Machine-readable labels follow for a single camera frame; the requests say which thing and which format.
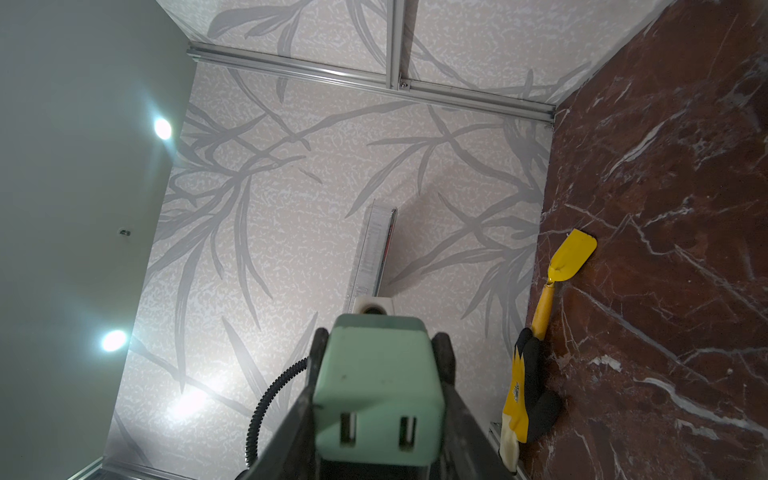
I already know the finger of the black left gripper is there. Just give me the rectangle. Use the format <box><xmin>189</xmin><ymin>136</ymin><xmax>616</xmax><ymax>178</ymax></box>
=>
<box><xmin>431</xmin><ymin>332</ymin><xmax>456</xmax><ymax>384</ymax></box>
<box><xmin>306</xmin><ymin>328</ymin><xmax>329</xmax><ymax>384</ymax></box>

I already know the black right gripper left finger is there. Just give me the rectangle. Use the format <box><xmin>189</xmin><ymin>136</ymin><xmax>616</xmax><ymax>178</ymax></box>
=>
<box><xmin>236</xmin><ymin>386</ymin><xmax>316</xmax><ymax>480</ymax></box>

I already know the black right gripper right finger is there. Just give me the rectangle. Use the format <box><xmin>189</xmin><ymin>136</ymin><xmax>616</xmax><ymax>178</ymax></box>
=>
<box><xmin>440</xmin><ymin>383</ymin><xmax>514</xmax><ymax>480</ymax></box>

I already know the light green charger plug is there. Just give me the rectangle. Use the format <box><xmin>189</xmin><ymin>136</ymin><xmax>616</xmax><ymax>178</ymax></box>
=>
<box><xmin>312</xmin><ymin>314</ymin><xmax>445</xmax><ymax>467</ymax></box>

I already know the yellow toy shovel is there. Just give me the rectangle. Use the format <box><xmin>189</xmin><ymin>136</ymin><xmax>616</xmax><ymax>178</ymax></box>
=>
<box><xmin>531</xmin><ymin>229</ymin><xmax>598</xmax><ymax>341</ymax></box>

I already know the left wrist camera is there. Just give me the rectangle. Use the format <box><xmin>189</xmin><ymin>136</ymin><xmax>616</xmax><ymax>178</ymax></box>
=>
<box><xmin>350</xmin><ymin>295</ymin><xmax>395</xmax><ymax>316</ymax></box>

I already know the aluminium frame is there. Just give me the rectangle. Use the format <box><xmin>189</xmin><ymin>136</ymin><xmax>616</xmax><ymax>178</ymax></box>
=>
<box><xmin>187</xmin><ymin>1</ymin><xmax>555</xmax><ymax>124</ymax></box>

